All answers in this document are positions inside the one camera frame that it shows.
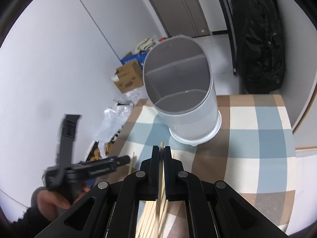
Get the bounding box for grey plastic mailer bag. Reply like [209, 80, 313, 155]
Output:
[113, 86, 148, 105]

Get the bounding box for person left hand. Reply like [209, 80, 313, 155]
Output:
[32, 185, 90, 222]

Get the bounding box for brown slippers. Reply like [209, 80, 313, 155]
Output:
[86, 142, 113, 161]

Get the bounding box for clear plastic bag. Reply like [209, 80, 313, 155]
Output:
[95, 104, 133, 144]

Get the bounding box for blue cardboard box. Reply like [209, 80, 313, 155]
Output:
[120, 51, 148, 67]

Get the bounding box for grey entrance door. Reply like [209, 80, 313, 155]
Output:
[149, 0, 210, 38]

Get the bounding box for plaid checkered table mat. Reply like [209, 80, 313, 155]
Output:
[110, 95, 296, 230]

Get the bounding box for grey white utensil holder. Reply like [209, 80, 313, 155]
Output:
[143, 36, 222, 147]

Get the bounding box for brown cardboard box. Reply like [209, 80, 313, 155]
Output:
[111, 60, 143, 93]

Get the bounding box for black backpack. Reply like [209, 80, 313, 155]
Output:
[230, 0, 286, 94]

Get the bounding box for white bag with cloth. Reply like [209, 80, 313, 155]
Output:
[134, 35, 159, 54]

